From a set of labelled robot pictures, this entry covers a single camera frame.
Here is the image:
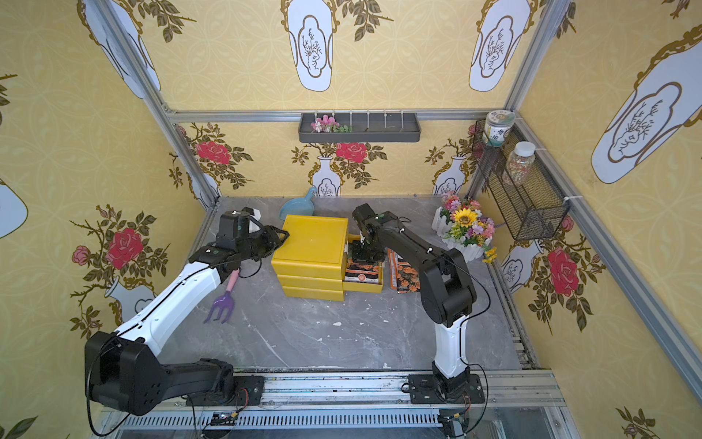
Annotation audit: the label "purple garden fork pink handle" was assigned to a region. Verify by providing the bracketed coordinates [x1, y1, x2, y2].
[204, 270, 241, 324]

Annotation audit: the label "yellow drawer cabinet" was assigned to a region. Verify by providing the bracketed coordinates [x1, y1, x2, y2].
[272, 215, 348, 302]

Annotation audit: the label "jar with patterned label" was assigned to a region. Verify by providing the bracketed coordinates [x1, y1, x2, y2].
[483, 110, 516, 147]

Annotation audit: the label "blue plastic dustpan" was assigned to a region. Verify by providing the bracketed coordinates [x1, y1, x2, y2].
[279, 187, 316, 221]

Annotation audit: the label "yellow drawer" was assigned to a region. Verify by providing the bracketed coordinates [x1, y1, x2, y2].
[342, 240, 384, 294]

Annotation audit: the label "small pink flowers on shelf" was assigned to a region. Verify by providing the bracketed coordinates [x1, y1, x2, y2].
[310, 115, 351, 133]

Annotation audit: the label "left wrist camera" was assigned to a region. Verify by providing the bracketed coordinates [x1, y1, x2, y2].
[216, 207, 261, 241]

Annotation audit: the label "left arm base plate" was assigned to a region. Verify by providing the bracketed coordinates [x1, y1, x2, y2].
[217, 375, 265, 408]

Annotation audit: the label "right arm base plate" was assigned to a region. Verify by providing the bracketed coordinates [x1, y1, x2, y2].
[400, 374, 486, 404]

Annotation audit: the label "dark grey wall shelf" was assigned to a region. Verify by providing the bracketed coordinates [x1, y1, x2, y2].
[298, 111, 422, 144]

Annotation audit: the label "black wire mesh basket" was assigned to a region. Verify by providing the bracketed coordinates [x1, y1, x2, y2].
[464, 120, 570, 241]

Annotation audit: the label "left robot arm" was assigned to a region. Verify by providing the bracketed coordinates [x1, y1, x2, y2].
[85, 225, 289, 416]

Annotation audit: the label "flowers in white fence pot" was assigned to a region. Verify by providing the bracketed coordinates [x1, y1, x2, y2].
[431, 192, 497, 263]

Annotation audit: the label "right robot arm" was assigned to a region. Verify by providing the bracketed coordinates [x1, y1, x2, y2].
[352, 204, 477, 393]

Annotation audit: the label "clear jar white lid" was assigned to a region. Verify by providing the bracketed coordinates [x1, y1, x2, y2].
[503, 141, 536, 186]

